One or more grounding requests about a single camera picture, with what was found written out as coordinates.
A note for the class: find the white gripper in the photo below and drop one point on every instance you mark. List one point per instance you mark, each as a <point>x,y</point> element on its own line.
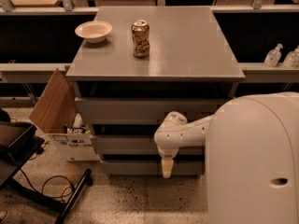
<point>167,153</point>

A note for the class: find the grey drawer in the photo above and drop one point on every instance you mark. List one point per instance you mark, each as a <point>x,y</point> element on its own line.
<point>124,145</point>
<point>143,110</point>
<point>181,168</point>

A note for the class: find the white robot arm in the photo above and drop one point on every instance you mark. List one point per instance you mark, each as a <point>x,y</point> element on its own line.
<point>252,157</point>

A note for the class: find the grey bottom drawer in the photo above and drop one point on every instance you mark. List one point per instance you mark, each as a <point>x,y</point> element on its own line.
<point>181,168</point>

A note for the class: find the grey top drawer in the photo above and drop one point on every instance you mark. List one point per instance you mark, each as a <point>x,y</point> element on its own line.
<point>143,110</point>

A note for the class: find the grey drawer cabinet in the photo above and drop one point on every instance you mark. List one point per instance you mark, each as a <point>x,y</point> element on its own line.
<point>188,58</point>

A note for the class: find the open cardboard box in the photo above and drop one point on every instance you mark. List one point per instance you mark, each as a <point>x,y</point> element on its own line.
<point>57,116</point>

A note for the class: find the crushed golden soda can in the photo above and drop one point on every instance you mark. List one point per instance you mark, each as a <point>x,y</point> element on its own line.
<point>141,38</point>

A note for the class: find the clear pump bottle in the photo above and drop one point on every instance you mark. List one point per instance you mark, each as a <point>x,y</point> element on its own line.
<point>273,56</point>
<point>292,59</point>

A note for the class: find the black rolling stand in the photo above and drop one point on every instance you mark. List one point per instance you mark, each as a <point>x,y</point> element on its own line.
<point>18,142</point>

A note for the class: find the white bowl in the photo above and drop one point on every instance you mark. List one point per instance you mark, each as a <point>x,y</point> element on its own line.
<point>94,31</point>

